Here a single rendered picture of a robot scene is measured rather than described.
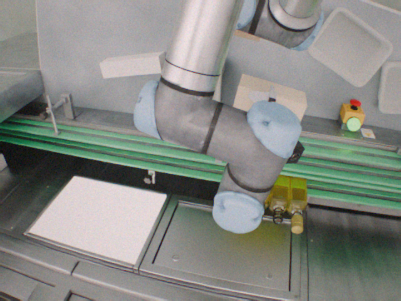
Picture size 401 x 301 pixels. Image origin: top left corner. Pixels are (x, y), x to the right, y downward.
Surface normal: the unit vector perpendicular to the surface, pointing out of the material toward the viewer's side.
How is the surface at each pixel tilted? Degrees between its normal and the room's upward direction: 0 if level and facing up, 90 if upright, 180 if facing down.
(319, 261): 91
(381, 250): 90
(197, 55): 12
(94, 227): 90
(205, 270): 90
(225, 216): 0
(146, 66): 0
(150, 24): 0
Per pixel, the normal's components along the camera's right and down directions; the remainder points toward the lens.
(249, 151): -0.17, 0.41
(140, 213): 0.02, -0.82
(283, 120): 0.25, -0.76
